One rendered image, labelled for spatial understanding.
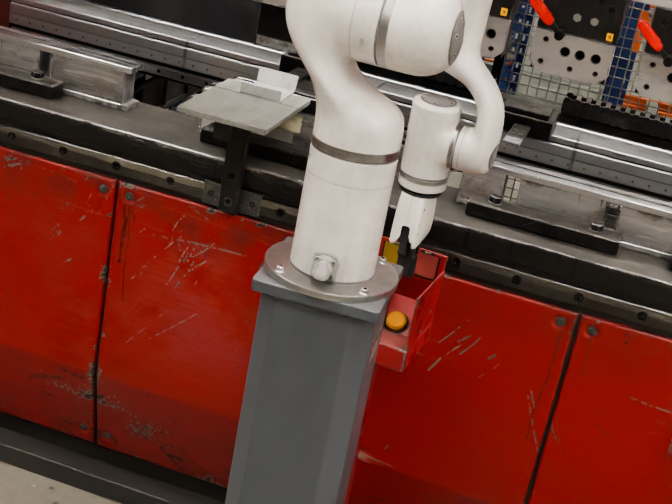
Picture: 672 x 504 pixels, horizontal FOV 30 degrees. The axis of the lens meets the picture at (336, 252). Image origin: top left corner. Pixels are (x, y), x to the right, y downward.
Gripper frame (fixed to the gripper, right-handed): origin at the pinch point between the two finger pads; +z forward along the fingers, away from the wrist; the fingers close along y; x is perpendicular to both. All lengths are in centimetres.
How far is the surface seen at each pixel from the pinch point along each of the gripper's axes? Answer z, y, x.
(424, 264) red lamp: 4.0, -9.7, 0.9
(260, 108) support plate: -14.3, -15.6, -38.5
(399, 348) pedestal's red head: 13.4, 6.0, 3.3
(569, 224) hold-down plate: -3.6, -29.3, 22.5
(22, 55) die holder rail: -7, -24, -98
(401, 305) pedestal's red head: 11.0, -4.5, -0.6
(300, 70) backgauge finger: -12, -47, -44
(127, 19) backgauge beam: -9, -56, -92
